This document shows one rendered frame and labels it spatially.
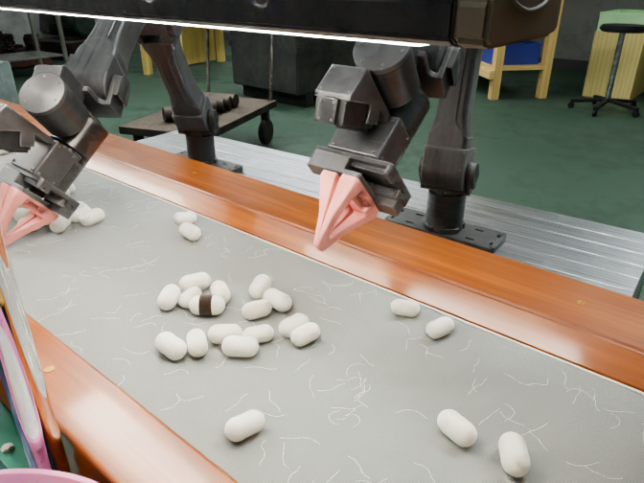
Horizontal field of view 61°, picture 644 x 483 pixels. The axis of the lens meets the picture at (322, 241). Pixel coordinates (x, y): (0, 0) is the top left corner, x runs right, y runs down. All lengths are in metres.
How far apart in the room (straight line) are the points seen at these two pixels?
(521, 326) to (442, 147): 0.37
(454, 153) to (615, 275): 0.30
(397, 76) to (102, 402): 0.39
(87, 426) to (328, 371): 0.20
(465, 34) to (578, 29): 7.45
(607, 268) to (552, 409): 0.44
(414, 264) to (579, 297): 0.18
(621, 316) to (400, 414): 0.25
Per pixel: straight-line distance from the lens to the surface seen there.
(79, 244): 0.80
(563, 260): 0.92
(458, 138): 0.86
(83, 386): 0.50
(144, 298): 0.64
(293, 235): 0.72
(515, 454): 0.44
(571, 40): 7.70
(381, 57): 0.55
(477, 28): 0.23
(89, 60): 0.86
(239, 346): 0.52
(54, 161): 0.78
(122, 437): 0.44
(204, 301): 0.58
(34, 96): 0.76
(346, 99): 0.52
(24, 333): 0.39
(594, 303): 0.62
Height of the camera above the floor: 1.07
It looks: 26 degrees down
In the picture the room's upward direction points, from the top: straight up
